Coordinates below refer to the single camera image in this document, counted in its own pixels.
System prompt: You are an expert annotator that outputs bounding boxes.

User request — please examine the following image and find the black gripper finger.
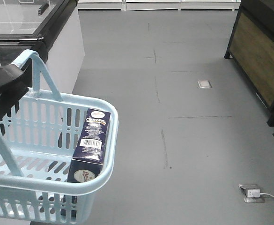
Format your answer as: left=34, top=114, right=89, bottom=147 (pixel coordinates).
left=0, top=81, right=29, bottom=138
left=0, top=64, right=32, bottom=93

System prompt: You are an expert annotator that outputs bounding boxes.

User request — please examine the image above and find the light blue plastic basket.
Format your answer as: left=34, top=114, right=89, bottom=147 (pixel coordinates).
left=0, top=49, right=118, bottom=225

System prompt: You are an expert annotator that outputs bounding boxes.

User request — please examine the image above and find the dark blue cookie box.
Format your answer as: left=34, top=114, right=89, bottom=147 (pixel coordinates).
left=67, top=108, right=111, bottom=183

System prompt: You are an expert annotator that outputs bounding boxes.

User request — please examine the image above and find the near white chest freezer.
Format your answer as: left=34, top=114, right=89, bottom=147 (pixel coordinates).
left=0, top=41, right=48, bottom=66

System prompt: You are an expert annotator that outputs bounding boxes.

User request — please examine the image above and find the white chest freezer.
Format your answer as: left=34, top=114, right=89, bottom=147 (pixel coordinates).
left=0, top=0, right=85, bottom=93
left=0, top=41, right=48, bottom=66

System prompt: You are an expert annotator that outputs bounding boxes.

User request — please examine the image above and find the far white chest freezer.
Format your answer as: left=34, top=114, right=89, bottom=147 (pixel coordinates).
left=0, top=0, right=85, bottom=93

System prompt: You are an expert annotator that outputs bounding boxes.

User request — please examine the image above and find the white shelf base far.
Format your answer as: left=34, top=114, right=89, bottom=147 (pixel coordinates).
left=77, top=0, right=241, bottom=11

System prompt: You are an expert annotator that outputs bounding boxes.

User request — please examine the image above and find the steel floor socket plate far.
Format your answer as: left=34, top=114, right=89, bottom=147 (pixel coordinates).
left=197, top=80, right=212, bottom=89

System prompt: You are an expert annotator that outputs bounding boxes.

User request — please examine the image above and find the wooden black-framed display stand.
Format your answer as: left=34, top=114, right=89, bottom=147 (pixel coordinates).
left=224, top=0, right=274, bottom=137

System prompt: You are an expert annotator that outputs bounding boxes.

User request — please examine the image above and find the white power adapter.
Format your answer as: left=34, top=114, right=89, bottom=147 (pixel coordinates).
left=245, top=188, right=260, bottom=198

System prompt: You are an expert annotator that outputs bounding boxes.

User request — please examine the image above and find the white power cable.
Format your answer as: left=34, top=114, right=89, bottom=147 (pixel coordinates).
left=259, top=192, right=274, bottom=206

